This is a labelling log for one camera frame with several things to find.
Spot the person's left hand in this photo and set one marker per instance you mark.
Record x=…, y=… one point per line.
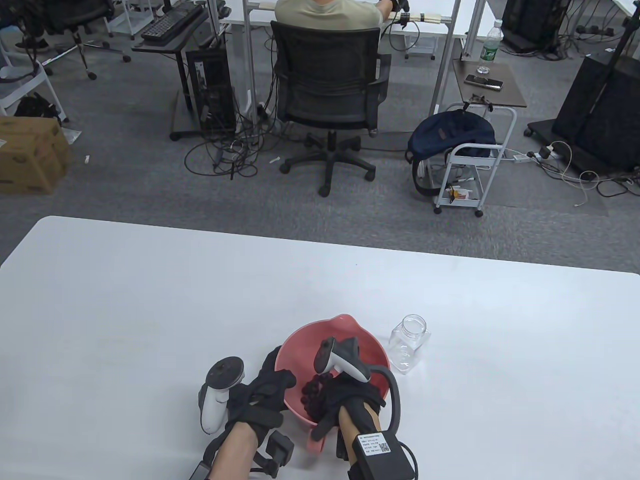
x=265, y=395

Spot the person's right hand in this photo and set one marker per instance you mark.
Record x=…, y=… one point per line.
x=340, y=395

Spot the pile of dark red cranberries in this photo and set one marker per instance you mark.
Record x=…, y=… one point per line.
x=312, y=392

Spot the pink salad bowl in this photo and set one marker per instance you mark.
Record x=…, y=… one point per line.
x=305, y=350

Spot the clear plastic jar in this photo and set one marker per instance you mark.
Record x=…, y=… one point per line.
x=407, y=345

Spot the black left forearm band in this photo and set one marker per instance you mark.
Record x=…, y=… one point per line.
x=200, y=471

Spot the black right forearm band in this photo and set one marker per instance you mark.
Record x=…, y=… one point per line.
x=382, y=457

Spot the person's left forearm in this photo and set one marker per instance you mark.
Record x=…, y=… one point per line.
x=235, y=450

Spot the person's right forearm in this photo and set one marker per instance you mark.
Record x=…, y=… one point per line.
x=357, y=420

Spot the grey white right controller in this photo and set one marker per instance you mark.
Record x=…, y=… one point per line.
x=345, y=360

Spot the grey white controller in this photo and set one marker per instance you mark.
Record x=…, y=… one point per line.
x=345, y=360
x=215, y=402

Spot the grey white left controller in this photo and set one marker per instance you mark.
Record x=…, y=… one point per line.
x=215, y=402

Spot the white rolling cart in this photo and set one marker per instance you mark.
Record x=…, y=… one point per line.
x=492, y=165

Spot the navy blue backpack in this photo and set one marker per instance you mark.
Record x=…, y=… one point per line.
x=450, y=132

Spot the white power strip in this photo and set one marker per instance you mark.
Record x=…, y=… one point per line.
x=522, y=158

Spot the black computer tower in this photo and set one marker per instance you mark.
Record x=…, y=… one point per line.
x=212, y=90

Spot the black mesh office chair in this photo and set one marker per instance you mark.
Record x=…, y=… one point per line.
x=330, y=75

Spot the dark rolling keyboard stand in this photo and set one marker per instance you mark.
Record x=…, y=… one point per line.
x=180, y=85

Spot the brown cardboard box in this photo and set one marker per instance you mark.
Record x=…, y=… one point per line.
x=30, y=155

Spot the brown side table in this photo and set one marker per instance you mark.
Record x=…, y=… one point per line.
x=505, y=97

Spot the black smartphone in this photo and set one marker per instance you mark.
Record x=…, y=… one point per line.
x=483, y=82

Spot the black bag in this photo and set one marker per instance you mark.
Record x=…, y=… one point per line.
x=35, y=107

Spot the green label water bottle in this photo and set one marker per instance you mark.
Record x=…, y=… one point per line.
x=490, y=50

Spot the black keyboard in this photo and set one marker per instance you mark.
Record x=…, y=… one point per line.
x=170, y=22

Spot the black swivel chair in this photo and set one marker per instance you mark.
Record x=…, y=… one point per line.
x=75, y=20

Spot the black stand pole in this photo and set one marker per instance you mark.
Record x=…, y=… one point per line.
x=612, y=70

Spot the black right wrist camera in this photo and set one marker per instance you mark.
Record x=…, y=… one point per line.
x=342, y=445

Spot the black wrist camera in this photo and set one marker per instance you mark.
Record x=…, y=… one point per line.
x=280, y=447
x=342, y=445

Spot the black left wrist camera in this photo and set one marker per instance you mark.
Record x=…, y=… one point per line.
x=280, y=447

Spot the white metal frame desk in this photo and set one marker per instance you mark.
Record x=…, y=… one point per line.
x=447, y=50

